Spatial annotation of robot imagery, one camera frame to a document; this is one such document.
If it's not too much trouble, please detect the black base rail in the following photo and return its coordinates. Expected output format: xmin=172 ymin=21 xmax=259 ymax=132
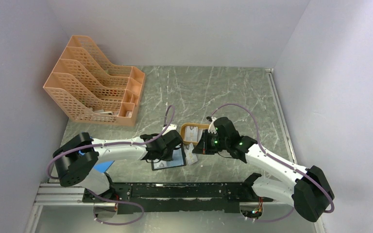
xmin=102 ymin=182 xmax=272 ymax=215

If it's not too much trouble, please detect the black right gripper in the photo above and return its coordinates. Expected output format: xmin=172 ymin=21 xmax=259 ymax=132
xmin=192 ymin=129 xmax=229 ymax=155

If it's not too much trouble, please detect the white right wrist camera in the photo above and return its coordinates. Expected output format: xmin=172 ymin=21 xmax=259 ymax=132
xmin=208 ymin=121 xmax=217 ymax=133

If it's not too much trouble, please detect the blue folder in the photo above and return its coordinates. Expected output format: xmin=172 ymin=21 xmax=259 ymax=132
xmin=75 ymin=143 xmax=113 ymax=175

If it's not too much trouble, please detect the orange mesh file organizer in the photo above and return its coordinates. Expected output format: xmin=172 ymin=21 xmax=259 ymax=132
xmin=43 ymin=35 xmax=145 ymax=126

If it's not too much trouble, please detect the orange oval tray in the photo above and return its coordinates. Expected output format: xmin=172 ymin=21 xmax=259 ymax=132
xmin=180 ymin=123 xmax=209 ymax=145

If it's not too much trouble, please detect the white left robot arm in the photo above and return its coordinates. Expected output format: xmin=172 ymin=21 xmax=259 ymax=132
xmin=53 ymin=130 xmax=183 ymax=202

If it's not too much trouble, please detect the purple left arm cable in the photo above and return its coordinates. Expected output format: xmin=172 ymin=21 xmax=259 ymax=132
xmin=46 ymin=105 xmax=176 ymax=226

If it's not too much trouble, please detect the black leather card holder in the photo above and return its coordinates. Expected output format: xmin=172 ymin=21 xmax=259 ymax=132
xmin=151 ymin=147 xmax=187 ymax=171

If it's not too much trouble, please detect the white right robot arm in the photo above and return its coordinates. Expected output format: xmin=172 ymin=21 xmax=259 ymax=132
xmin=193 ymin=117 xmax=335 ymax=222

